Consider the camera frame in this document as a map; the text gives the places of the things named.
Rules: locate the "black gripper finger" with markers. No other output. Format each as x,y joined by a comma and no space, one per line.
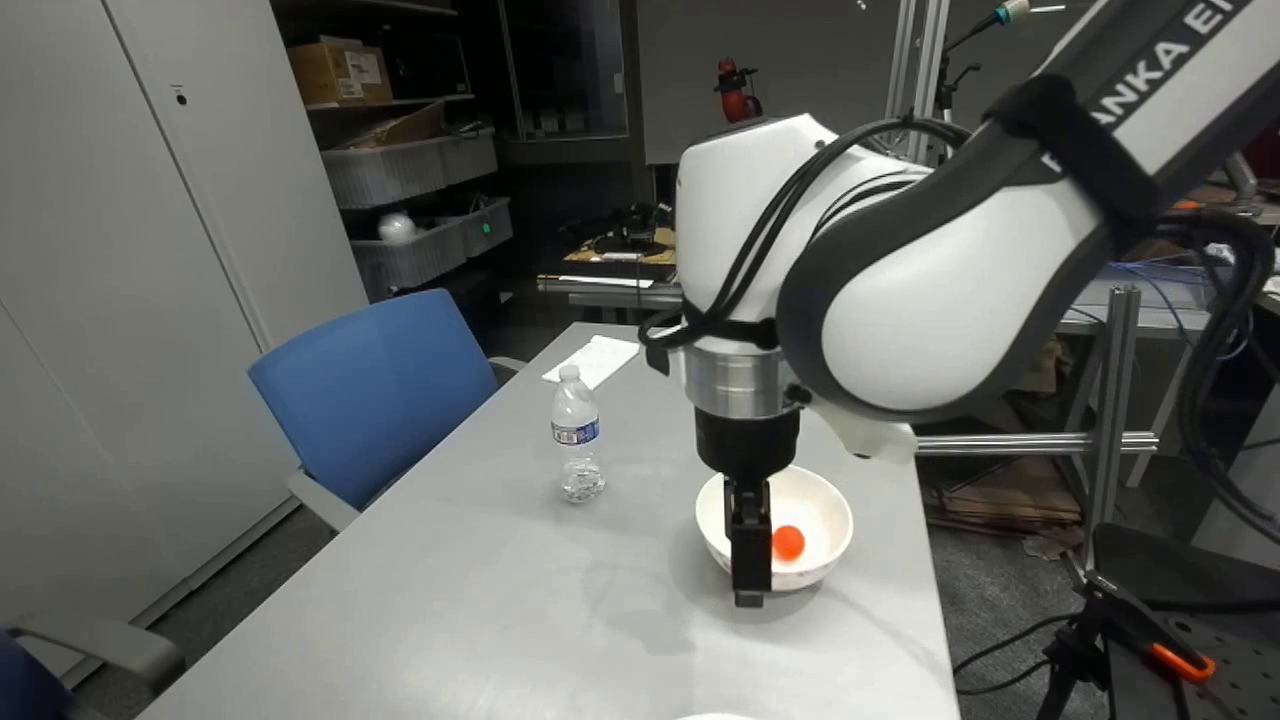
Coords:
755,546
734,529

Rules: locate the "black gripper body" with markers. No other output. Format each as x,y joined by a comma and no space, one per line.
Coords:
744,444

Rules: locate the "blue office chair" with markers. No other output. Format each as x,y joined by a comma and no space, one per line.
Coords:
370,393

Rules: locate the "orange black clamp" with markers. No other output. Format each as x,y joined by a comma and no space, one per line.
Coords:
1110,612

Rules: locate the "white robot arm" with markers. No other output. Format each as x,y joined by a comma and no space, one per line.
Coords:
816,269

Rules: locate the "white bowl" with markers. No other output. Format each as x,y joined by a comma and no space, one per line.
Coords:
796,499

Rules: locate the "red fire extinguisher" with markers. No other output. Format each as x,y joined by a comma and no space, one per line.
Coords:
734,92

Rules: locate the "grey storage shelf bins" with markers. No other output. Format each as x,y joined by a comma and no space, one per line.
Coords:
419,210

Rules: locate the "clear plastic water bottle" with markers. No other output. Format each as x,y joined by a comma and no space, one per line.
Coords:
578,429

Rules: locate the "white paper sheet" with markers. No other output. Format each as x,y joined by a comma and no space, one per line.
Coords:
594,363

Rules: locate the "orange ball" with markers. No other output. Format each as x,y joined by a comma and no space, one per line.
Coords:
786,543

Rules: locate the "cardboard box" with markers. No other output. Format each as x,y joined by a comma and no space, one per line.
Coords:
338,75

